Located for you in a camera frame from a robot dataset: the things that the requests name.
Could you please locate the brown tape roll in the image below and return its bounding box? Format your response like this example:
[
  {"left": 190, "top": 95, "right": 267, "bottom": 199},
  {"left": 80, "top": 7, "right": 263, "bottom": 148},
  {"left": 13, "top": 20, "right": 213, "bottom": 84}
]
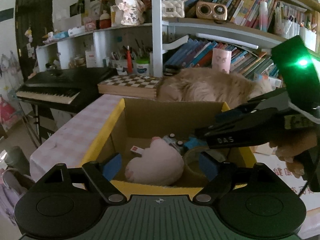
[{"left": 182, "top": 145, "right": 226, "bottom": 183}]

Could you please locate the small red white box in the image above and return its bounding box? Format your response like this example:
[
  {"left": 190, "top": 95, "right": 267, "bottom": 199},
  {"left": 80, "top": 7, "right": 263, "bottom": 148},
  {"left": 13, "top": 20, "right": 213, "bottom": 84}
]
[{"left": 130, "top": 146, "right": 144, "bottom": 155}]

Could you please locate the pink plush toy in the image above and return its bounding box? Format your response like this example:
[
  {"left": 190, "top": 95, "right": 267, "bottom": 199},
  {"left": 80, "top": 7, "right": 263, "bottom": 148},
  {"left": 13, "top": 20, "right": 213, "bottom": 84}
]
[{"left": 125, "top": 137, "right": 184, "bottom": 186}]

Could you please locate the right hand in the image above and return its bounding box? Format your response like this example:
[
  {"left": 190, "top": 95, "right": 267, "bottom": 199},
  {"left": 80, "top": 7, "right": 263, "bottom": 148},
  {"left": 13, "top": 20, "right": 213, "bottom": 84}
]
[{"left": 269, "top": 129, "right": 317, "bottom": 178}]

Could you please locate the pink checkered tablecloth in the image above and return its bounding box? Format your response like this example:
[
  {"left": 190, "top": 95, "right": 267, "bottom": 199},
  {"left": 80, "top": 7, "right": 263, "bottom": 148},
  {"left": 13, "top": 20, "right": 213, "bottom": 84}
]
[{"left": 30, "top": 94, "right": 124, "bottom": 181}]

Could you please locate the yellow cardboard box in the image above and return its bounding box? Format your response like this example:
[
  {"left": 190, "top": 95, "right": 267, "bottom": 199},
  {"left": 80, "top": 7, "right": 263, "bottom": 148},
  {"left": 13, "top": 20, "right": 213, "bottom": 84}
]
[{"left": 79, "top": 98, "right": 256, "bottom": 199}]

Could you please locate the pink cylindrical cup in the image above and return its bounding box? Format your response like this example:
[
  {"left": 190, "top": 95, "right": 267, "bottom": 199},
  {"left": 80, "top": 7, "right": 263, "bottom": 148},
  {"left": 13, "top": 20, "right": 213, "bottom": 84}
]
[{"left": 212, "top": 48, "right": 232, "bottom": 74}]

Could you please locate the black electric keyboard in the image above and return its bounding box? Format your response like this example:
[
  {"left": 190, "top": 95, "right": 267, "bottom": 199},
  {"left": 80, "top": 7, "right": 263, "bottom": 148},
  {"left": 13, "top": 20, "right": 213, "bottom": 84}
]
[{"left": 16, "top": 68, "right": 117, "bottom": 113}]

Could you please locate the fluffy tan cat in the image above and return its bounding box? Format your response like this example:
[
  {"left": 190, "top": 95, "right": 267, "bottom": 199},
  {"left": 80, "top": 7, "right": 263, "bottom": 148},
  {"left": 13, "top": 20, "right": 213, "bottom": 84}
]
[{"left": 157, "top": 68, "right": 273, "bottom": 108}]

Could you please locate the wooden chessboard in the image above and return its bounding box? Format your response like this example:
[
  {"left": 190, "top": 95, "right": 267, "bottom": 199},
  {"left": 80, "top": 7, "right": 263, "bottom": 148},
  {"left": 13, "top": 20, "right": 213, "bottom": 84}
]
[{"left": 98, "top": 75, "right": 162, "bottom": 99}]

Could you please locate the wooden retro speaker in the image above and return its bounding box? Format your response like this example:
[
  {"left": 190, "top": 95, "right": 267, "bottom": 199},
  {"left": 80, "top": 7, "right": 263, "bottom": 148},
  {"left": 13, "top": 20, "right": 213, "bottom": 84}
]
[{"left": 196, "top": 1, "right": 228, "bottom": 21}]

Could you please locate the white quilted handbag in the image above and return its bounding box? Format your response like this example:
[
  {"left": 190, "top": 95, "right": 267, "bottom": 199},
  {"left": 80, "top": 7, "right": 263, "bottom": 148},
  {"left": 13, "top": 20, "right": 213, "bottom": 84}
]
[{"left": 162, "top": 0, "right": 185, "bottom": 18}]

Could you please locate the white rabbit figurine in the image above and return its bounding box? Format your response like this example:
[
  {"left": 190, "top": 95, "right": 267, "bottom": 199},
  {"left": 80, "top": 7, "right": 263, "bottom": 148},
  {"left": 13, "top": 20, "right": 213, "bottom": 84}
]
[{"left": 116, "top": 0, "right": 145, "bottom": 26}]

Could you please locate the white bookshelf frame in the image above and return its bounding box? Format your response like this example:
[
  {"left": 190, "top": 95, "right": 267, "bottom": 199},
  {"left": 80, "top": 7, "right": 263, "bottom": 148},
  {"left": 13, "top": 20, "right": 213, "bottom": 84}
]
[{"left": 35, "top": 0, "right": 320, "bottom": 78}]

